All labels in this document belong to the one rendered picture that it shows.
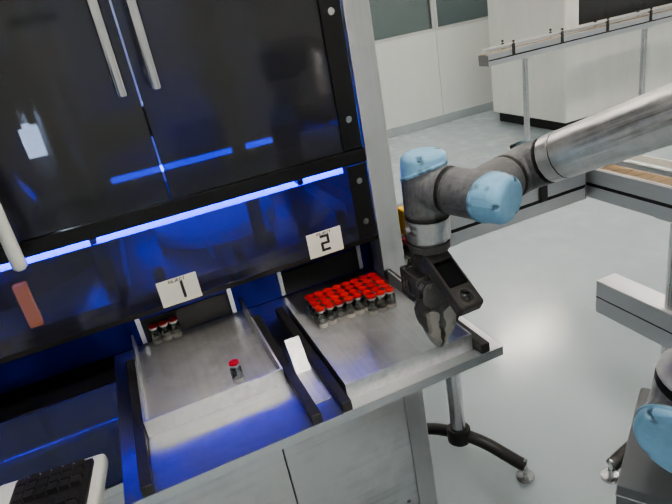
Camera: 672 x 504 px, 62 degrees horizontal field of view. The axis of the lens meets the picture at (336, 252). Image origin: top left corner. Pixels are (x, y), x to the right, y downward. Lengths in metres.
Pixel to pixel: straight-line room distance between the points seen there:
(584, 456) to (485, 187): 1.47
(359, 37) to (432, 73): 5.51
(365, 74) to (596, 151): 0.57
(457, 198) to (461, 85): 6.14
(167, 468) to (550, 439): 1.51
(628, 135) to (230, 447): 0.76
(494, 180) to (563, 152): 0.11
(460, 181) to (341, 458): 0.98
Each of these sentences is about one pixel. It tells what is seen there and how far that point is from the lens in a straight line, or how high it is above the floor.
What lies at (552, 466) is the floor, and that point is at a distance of 2.12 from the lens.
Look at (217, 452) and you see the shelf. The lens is 1.00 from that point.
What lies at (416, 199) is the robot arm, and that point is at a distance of 0.90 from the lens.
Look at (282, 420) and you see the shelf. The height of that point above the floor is 0.88.
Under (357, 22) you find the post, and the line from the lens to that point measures 1.25.
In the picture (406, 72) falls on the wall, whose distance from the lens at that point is 6.58.
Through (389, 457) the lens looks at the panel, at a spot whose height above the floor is 0.32.
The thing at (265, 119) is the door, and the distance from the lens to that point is 1.20.
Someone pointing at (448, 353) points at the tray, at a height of 0.89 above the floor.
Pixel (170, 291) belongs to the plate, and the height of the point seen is 1.02.
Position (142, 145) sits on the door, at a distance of 1.17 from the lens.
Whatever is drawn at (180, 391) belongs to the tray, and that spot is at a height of 0.88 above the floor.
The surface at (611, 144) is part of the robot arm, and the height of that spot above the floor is 1.28.
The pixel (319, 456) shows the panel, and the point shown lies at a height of 0.43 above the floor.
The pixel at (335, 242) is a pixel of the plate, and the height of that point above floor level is 1.01.
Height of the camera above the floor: 1.52
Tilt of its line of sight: 24 degrees down
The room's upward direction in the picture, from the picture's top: 11 degrees counter-clockwise
